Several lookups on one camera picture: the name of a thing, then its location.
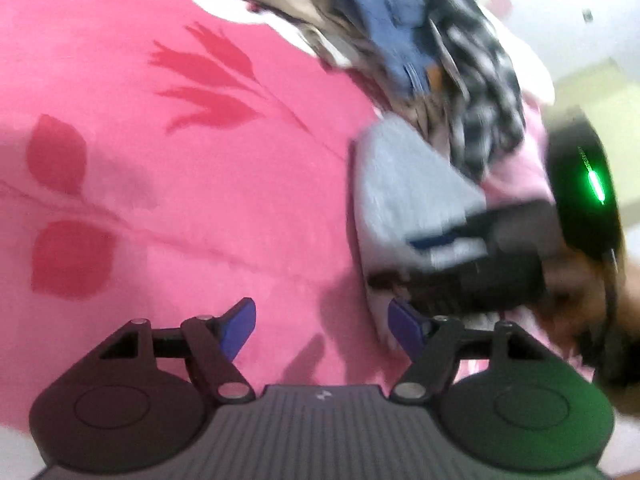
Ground grey garment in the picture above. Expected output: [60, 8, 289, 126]
[349, 112, 501, 356]

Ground beige clothes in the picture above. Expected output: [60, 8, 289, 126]
[254, 0, 448, 134]

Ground person's right hand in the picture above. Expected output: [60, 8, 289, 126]
[541, 251, 640, 416]

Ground pink grey pillow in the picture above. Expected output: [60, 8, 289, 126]
[477, 0, 555, 206]

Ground black white plaid shirt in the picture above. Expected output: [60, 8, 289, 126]
[426, 0, 525, 182]

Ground pink floral bed sheet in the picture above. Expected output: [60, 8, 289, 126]
[1, 0, 404, 479]

